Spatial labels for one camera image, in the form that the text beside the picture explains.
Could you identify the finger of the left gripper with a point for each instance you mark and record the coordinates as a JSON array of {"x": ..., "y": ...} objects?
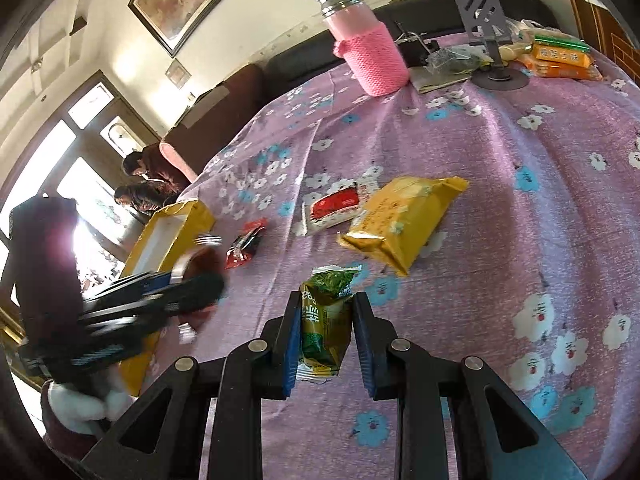
[
  {"x": 159, "y": 305},
  {"x": 125, "y": 290}
]

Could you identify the person in dark red coat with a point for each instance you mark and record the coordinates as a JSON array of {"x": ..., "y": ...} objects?
[{"x": 149, "y": 163}]

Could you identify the red black candy packet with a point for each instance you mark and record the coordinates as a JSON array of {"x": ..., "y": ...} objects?
[{"x": 244, "y": 247}]

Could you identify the yellow rimmed white box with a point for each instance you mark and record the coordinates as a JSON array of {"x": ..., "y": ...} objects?
[{"x": 169, "y": 233}]

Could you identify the green gold snack packet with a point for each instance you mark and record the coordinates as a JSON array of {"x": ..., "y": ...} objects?
[{"x": 326, "y": 323}]

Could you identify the red chips packet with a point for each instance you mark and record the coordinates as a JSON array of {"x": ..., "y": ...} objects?
[{"x": 202, "y": 268}]

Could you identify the black sofa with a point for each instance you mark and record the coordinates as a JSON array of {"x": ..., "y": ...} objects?
[{"x": 429, "y": 18}]

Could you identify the purple floral tablecloth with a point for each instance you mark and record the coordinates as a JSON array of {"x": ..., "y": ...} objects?
[{"x": 534, "y": 268}]

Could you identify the large yellow snack bag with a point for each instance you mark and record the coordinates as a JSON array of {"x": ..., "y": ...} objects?
[{"x": 400, "y": 218}]

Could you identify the clear plastic bag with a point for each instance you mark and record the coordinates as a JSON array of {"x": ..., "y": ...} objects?
[{"x": 461, "y": 59}]

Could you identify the white gloved left hand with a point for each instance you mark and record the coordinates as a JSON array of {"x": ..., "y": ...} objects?
[{"x": 65, "y": 407}]

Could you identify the maroon armchair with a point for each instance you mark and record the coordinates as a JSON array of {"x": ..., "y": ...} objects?
[{"x": 216, "y": 117}]

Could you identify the red white flat packet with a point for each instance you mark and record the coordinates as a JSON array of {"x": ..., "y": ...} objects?
[{"x": 337, "y": 207}]

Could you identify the person in patterned jacket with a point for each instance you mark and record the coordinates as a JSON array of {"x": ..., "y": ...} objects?
[{"x": 145, "y": 197}]

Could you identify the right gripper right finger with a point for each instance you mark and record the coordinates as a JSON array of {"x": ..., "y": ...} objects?
[{"x": 455, "y": 419}]

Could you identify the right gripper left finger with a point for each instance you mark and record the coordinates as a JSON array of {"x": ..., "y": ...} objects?
[{"x": 204, "y": 413}]

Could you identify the pink knitted sleeve bottle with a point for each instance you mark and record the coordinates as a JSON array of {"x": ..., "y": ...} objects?
[{"x": 365, "y": 44}]

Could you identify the orange snack boxes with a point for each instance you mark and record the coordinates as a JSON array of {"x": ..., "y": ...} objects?
[{"x": 555, "y": 57}]

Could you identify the black phone stand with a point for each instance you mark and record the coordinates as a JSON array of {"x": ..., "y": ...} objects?
[{"x": 485, "y": 24}]

